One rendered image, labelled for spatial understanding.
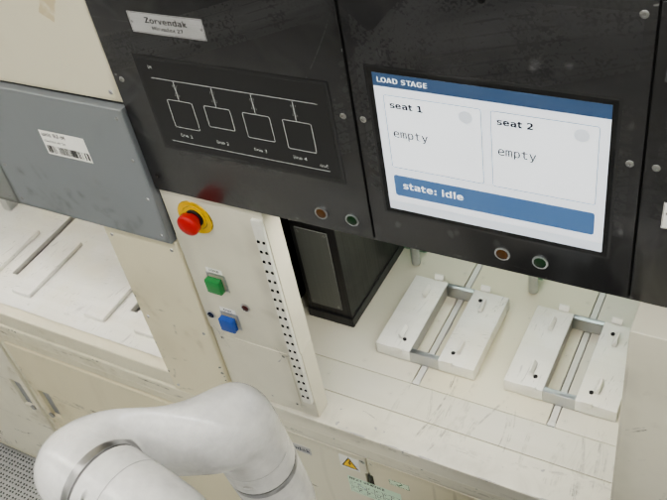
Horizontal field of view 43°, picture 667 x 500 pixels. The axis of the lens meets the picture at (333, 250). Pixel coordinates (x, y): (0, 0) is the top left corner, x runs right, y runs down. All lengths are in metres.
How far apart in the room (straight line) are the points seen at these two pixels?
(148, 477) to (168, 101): 0.58
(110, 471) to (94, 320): 1.18
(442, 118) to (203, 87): 0.35
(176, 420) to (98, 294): 1.20
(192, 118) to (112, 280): 0.96
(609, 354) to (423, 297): 0.39
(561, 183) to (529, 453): 0.70
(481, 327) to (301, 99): 0.79
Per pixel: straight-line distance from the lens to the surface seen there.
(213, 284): 1.49
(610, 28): 0.90
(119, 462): 0.91
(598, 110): 0.95
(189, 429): 0.95
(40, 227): 2.41
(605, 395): 1.65
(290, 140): 1.16
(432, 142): 1.05
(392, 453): 1.64
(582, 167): 1.00
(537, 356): 1.70
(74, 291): 2.16
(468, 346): 1.72
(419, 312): 1.79
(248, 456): 0.99
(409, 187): 1.11
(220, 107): 1.20
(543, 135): 0.99
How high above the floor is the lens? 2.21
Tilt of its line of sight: 42 degrees down
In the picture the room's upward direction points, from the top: 12 degrees counter-clockwise
